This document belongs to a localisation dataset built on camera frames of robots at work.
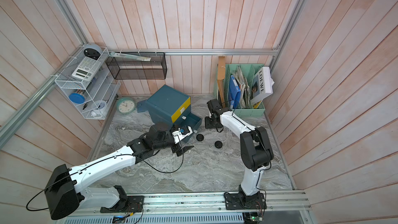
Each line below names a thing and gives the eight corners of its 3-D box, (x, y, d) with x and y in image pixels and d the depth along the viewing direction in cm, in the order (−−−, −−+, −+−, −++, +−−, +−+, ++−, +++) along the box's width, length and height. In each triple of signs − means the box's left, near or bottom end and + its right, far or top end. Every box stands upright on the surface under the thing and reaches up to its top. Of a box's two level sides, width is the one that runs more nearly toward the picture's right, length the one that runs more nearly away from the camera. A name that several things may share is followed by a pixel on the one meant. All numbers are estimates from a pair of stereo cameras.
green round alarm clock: (123, 115, 110) (116, 104, 101) (123, 109, 114) (116, 98, 105) (136, 113, 112) (130, 102, 102) (136, 107, 116) (130, 95, 106)
